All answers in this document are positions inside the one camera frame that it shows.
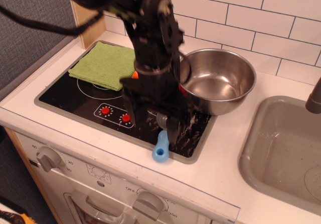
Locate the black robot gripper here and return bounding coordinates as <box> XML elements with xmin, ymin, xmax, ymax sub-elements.
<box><xmin>120</xmin><ymin>69</ymin><xmax>193</xmax><ymax>145</ymax></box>

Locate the blue handled grey spoon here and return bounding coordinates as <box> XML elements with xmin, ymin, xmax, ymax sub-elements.
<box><xmin>152</xmin><ymin>113</ymin><xmax>170</xmax><ymax>163</ymax></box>

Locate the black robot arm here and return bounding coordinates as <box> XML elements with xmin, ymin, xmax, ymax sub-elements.
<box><xmin>73</xmin><ymin>0</ymin><xmax>192</xmax><ymax>144</ymax></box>

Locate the black toy stovetop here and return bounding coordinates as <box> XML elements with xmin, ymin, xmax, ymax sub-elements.
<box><xmin>34</xmin><ymin>41</ymin><xmax>218</xmax><ymax>165</ymax></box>

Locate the silver metal pan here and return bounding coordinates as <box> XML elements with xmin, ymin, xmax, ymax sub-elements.
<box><xmin>178</xmin><ymin>49</ymin><xmax>256</xmax><ymax>116</ymax></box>

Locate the orange salmon sushi toy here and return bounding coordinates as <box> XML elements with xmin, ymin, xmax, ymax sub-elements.
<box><xmin>131</xmin><ymin>71</ymin><xmax>139</xmax><ymax>79</ymax></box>

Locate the green folded cloth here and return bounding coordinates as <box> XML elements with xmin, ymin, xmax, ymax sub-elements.
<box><xmin>68</xmin><ymin>42</ymin><xmax>135</xmax><ymax>91</ymax></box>

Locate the grey right oven knob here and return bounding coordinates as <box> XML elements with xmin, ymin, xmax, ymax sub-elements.
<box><xmin>132</xmin><ymin>191</ymin><xmax>165</xmax><ymax>221</ymax></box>

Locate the grey oven knob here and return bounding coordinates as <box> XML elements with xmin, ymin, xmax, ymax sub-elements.
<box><xmin>132</xmin><ymin>191</ymin><xmax>165</xmax><ymax>221</ymax></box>
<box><xmin>36</xmin><ymin>147</ymin><xmax>62</xmax><ymax>172</ymax></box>

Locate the white toy oven front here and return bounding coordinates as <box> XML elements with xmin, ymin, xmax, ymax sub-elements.
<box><xmin>11</xmin><ymin>133</ymin><xmax>240</xmax><ymax>223</ymax></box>

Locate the grey left oven knob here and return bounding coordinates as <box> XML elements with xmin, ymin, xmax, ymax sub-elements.
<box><xmin>36</xmin><ymin>147</ymin><xmax>62</xmax><ymax>172</ymax></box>

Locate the grey plastic sink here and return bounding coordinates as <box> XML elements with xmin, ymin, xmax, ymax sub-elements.
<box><xmin>239</xmin><ymin>96</ymin><xmax>320</xmax><ymax>215</ymax></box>

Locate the grey faucet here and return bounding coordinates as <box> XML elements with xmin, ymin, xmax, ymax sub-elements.
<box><xmin>305</xmin><ymin>78</ymin><xmax>321</xmax><ymax>114</ymax></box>

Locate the yellow object at corner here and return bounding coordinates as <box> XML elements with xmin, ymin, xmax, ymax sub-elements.
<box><xmin>20</xmin><ymin>213</ymin><xmax>36</xmax><ymax>224</ymax></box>

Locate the grey oven door handle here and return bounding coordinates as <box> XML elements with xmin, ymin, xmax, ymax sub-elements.
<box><xmin>70</xmin><ymin>190</ymin><xmax>124</xmax><ymax>223</ymax></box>

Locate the wooden side post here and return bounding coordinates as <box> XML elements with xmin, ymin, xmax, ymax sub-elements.
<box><xmin>70</xmin><ymin>0</ymin><xmax>106</xmax><ymax>49</ymax></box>

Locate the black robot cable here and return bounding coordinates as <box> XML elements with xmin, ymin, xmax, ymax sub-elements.
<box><xmin>0</xmin><ymin>5</ymin><xmax>103</xmax><ymax>37</ymax></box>

